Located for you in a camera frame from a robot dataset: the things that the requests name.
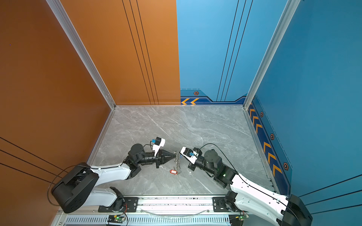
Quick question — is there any white vented grille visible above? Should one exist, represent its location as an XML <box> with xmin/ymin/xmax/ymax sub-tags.
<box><xmin>63</xmin><ymin>215</ymin><xmax>231</xmax><ymax>226</ymax></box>

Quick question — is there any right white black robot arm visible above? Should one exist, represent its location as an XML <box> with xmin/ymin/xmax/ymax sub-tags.
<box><xmin>180</xmin><ymin>147</ymin><xmax>313</xmax><ymax>226</ymax></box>

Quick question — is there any aluminium front rail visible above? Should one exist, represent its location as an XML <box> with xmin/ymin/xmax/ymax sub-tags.
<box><xmin>58</xmin><ymin>194</ymin><xmax>244</xmax><ymax>216</ymax></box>

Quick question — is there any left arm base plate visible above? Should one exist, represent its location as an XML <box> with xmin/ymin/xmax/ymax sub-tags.
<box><xmin>98</xmin><ymin>197</ymin><xmax>139</xmax><ymax>213</ymax></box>

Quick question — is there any right small circuit board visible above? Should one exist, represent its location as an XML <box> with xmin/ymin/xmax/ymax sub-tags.
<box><xmin>236</xmin><ymin>211</ymin><xmax>249</xmax><ymax>221</ymax></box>

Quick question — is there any green circuit board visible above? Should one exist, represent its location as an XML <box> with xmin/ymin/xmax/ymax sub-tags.
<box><xmin>107</xmin><ymin>215</ymin><xmax>127</xmax><ymax>226</ymax></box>

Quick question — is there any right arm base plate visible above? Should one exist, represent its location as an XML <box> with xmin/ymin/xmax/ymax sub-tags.
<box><xmin>212</xmin><ymin>196</ymin><xmax>236</xmax><ymax>212</ymax></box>

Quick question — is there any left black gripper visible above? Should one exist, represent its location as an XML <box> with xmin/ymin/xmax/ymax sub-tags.
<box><xmin>136</xmin><ymin>150</ymin><xmax>175</xmax><ymax>170</ymax></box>

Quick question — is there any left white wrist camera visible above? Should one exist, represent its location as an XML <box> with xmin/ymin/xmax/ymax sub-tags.
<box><xmin>151</xmin><ymin>137</ymin><xmax>166</xmax><ymax>156</ymax></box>

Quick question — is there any metal keyring with chain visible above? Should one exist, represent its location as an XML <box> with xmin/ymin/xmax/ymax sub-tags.
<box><xmin>173</xmin><ymin>152</ymin><xmax>182</xmax><ymax>175</ymax></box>

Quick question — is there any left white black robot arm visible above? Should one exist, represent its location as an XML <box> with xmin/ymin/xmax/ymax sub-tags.
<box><xmin>51</xmin><ymin>144</ymin><xmax>176</xmax><ymax>213</ymax></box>

